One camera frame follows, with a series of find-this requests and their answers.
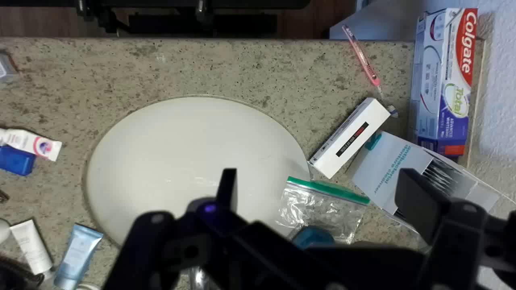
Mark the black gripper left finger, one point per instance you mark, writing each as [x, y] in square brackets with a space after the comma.
[228, 187]

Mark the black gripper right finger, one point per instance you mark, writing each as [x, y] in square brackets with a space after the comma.
[429, 203]

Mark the clear plastic packaging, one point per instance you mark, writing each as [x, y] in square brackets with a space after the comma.
[486, 185]

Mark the white oval sink basin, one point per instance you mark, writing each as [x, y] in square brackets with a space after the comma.
[178, 155]

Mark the white denture cleanser box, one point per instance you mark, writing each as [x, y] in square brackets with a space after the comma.
[381, 166]

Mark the zip bag with green seal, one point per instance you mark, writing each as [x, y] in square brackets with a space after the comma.
[323, 209]

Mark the white tissue box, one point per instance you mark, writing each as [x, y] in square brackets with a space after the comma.
[445, 106]

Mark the blue mouthwash bottle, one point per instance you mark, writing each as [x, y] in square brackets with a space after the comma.
[315, 235]

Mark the white box with black stripe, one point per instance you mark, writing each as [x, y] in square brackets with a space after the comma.
[376, 113]

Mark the pink toothbrush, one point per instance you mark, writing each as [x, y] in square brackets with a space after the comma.
[363, 58]

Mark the light blue tube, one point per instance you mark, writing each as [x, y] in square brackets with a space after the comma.
[78, 254]

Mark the white tube with red print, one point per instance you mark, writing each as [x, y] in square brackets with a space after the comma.
[33, 143]

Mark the plain white tube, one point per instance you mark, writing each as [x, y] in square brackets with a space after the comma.
[33, 246]

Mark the small blue container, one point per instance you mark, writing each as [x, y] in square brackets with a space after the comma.
[16, 161]

